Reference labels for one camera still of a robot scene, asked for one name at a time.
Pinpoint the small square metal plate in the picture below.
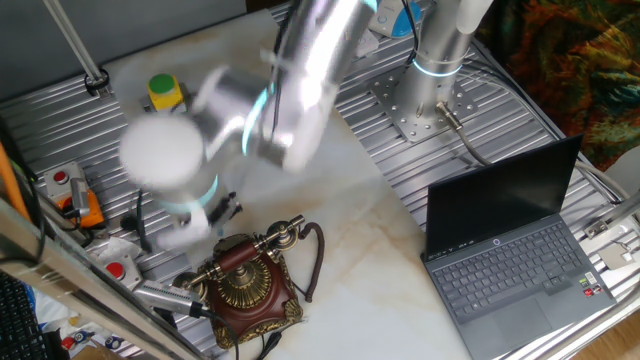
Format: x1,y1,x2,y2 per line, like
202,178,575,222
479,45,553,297
597,242,636,271

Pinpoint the grey box red button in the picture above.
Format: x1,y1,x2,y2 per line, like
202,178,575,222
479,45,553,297
42,160,87,201

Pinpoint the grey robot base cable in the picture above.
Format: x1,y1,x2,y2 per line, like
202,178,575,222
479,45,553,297
434,101,494,167

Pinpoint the blue white round device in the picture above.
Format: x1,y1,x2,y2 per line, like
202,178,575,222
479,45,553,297
369,0,424,39

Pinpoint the silver metal bracket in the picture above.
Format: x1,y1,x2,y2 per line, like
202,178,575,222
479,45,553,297
583,192,640,240

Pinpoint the dark grey laptop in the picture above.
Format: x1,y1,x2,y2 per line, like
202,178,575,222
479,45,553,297
421,133,617,360

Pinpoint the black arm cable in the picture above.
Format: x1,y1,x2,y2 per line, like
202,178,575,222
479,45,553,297
134,9,294,254

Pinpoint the colourful patterned cloth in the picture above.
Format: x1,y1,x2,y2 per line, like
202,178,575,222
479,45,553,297
474,0,640,171

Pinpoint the silver metal pole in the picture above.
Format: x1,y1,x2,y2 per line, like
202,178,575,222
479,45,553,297
42,0,109,96

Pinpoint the white crumpled tissue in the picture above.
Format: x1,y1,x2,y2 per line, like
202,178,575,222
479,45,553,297
89,236,144,266

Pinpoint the white chair back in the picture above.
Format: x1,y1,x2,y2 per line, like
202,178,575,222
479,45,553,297
602,144,640,199

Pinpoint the black pole clamp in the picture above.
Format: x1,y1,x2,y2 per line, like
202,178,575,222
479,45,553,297
83,67,111,99

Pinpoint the green button yellow box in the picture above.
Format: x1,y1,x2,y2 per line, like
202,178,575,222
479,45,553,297
147,73,186,112

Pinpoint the black base cable bundle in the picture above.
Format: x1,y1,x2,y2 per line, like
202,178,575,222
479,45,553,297
402,0,421,66

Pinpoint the aluminium frame bar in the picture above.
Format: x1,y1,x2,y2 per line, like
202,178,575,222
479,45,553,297
0,199,206,360

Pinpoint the silver robot mounting plate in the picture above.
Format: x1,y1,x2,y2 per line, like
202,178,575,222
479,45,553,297
369,64,479,145

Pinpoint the brown gold phone handset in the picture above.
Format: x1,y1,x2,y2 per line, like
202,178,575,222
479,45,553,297
172,214,307,301

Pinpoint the black keyboard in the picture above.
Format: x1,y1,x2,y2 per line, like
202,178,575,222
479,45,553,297
0,272,56,360

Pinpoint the small silver camera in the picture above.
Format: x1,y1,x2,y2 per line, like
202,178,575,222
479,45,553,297
69,177,92,219

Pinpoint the ribbed silver camera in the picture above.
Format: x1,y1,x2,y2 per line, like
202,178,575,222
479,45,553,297
132,279,206,319

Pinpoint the black phone line cable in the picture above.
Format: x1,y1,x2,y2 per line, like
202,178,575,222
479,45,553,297
254,329,284,360

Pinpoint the white box red button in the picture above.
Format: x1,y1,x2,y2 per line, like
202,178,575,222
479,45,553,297
102,253,144,291

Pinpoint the grey cable bundle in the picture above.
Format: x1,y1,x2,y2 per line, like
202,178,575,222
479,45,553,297
459,59,636,201

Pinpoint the orange pole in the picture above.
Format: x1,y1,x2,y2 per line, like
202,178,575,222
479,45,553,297
0,142,31,224

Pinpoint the brown gold rotary phone base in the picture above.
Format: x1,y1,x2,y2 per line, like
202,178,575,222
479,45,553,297
202,232,305,350

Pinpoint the orange emergency stop box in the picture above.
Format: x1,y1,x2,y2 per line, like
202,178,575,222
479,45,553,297
55,188,105,229

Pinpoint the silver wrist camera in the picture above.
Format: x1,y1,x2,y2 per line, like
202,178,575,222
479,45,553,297
157,204,214,250

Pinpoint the white power strip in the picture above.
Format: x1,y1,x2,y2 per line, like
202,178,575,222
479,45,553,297
355,28,380,57

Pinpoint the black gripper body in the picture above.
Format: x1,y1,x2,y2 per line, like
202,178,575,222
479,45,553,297
205,191,245,227

